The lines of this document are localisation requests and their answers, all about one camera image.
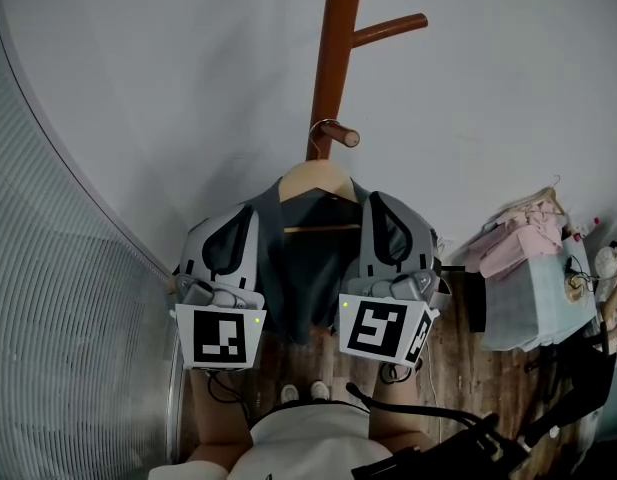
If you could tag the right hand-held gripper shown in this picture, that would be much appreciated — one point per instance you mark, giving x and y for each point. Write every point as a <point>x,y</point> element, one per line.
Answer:
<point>375,325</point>

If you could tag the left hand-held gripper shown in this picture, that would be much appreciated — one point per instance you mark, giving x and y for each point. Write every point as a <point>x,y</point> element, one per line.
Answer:
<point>220,338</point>

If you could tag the grey clothing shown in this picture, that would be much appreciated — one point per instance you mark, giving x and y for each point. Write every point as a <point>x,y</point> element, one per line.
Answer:
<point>308,278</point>

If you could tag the light wooden clothes hanger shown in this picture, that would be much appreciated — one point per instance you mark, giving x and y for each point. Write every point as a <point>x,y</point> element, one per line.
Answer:
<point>553,198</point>
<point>313,175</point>

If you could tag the brown wooden coat rack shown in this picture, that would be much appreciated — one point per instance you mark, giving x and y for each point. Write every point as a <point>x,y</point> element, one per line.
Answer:
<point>330,58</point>

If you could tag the person's right forearm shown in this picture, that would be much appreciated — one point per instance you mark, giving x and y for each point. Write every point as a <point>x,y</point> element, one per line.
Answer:
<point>395,413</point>

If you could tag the person's left forearm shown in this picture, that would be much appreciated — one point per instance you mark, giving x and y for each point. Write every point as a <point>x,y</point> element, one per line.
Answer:
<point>215,428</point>

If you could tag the person's right white shoe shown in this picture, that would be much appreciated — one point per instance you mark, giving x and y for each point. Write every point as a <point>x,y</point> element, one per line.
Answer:
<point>320,390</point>

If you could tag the person's white shoe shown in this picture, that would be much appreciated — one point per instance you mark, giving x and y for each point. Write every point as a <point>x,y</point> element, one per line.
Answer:
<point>320,390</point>
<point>289,394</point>

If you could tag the person's left white shoe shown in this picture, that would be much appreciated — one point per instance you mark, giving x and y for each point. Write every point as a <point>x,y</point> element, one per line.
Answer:
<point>289,394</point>

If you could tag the person's white shirt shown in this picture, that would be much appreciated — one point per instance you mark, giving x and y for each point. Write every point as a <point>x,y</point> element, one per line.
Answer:
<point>308,443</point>

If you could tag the black equipment pack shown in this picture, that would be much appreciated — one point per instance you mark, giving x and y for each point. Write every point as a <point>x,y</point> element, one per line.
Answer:
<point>463,455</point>

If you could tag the pale blue covered box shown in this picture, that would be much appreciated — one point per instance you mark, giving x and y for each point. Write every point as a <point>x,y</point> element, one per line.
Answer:
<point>533,303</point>

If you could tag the ribbed glass partition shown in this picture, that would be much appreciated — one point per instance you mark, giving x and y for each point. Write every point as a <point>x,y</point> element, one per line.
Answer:
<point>63,293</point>

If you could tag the pile of pink clothes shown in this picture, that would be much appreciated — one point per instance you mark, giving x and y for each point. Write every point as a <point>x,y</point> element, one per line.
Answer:
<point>518,243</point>

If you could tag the small gold ornament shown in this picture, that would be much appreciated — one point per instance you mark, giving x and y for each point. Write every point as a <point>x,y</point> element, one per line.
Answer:
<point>577,285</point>

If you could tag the black stand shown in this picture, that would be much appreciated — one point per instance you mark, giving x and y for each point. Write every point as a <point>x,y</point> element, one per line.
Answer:
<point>578,393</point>

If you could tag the white round ornament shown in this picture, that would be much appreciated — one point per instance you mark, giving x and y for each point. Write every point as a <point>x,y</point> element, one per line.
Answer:
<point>608,262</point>

